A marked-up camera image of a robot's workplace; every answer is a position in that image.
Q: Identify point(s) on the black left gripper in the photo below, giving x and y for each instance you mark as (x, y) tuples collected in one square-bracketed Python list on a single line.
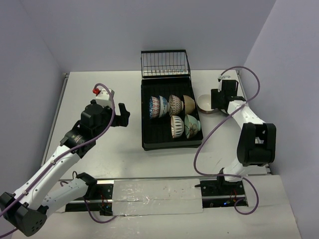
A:
[(117, 118)]

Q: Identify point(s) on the white bowl patterned rim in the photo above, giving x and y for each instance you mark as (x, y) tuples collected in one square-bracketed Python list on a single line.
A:
[(177, 126)]

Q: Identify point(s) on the black dish rack tray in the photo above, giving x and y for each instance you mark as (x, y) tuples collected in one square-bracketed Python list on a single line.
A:
[(156, 133)]

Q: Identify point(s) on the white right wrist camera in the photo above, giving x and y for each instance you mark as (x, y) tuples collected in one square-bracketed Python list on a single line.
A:
[(220, 79)]

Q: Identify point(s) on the silver taped cover plate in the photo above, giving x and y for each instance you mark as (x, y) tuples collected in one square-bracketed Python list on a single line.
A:
[(156, 197)]

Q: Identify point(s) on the black bowl tan outside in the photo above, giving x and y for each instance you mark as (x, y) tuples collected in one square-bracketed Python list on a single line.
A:
[(189, 104)]

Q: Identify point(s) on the red lattice patterned bowl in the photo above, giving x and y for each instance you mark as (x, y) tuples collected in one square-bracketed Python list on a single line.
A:
[(176, 105)]

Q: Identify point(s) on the black aluminium mounting rail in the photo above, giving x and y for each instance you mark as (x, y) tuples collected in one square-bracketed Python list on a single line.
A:
[(214, 193)]

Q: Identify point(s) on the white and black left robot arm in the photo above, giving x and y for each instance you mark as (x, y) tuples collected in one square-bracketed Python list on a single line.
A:
[(29, 207)]

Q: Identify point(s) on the black wire plate rack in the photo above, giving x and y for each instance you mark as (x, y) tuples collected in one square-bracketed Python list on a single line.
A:
[(164, 64)]

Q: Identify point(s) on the dark blue patterned bowl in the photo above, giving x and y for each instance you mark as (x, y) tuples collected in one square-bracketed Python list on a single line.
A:
[(154, 107)]

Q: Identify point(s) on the white bowl brown outside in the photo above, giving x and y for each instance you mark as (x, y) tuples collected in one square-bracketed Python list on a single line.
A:
[(204, 104)]

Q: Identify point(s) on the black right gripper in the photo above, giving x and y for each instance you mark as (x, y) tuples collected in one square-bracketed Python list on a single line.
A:
[(215, 95)]

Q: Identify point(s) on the pale green bowl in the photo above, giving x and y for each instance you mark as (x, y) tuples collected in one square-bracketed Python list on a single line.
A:
[(191, 126)]

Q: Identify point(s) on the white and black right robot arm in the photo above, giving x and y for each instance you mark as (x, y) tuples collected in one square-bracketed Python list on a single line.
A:
[(257, 142)]

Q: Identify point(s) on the blue and white floral bowl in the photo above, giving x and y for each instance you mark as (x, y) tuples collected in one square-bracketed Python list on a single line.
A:
[(164, 106)]

